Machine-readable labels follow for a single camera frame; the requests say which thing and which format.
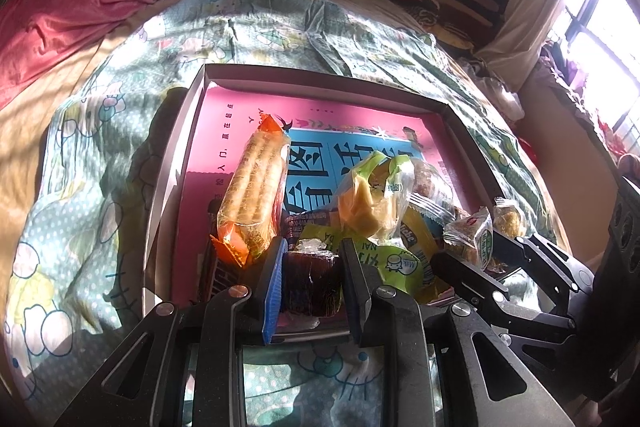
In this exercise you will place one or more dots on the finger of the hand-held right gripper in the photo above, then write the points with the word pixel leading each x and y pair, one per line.
pixel 465 274
pixel 540 257

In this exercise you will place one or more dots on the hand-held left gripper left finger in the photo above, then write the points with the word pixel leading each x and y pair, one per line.
pixel 275 292

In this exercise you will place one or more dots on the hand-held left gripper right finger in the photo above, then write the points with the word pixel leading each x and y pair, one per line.
pixel 357 292

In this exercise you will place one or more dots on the dark red cake packet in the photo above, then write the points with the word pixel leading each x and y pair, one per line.
pixel 310 282

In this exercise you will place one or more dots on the round pastry packet green label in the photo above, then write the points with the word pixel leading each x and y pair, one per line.
pixel 472 237

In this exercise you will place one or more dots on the yellow snack bag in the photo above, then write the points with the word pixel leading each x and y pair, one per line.
pixel 422 257

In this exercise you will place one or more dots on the lime green milk snack packet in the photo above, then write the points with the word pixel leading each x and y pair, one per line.
pixel 395 264

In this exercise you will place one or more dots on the clear meat floss cake packet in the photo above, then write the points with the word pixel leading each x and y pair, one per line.
pixel 510 219

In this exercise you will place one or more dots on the black green pea snack packet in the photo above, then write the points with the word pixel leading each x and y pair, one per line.
pixel 310 219

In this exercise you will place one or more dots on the yellow cake green wrapper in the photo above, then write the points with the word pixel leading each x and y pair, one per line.
pixel 367 202

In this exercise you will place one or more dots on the clear red candy packet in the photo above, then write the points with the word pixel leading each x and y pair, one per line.
pixel 432 187

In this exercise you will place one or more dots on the orange cracker packet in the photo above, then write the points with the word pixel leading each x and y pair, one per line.
pixel 252 187

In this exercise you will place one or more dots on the grey cardboard box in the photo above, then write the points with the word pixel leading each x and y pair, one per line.
pixel 172 157

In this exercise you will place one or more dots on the white cloth heap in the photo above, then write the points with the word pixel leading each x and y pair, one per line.
pixel 495 92

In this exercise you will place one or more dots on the pink book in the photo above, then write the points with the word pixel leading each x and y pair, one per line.
pixel 300 107

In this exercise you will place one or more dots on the clothes on windowsill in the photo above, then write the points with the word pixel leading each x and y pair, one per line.
pixel 570 72

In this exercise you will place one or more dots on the window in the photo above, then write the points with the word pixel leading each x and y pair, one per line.
pixel 615 32

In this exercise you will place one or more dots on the cream curtain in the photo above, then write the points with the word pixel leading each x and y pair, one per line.
pixel 540 7

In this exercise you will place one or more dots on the cartoon printed blanket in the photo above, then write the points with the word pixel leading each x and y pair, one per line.
pixel 125 67

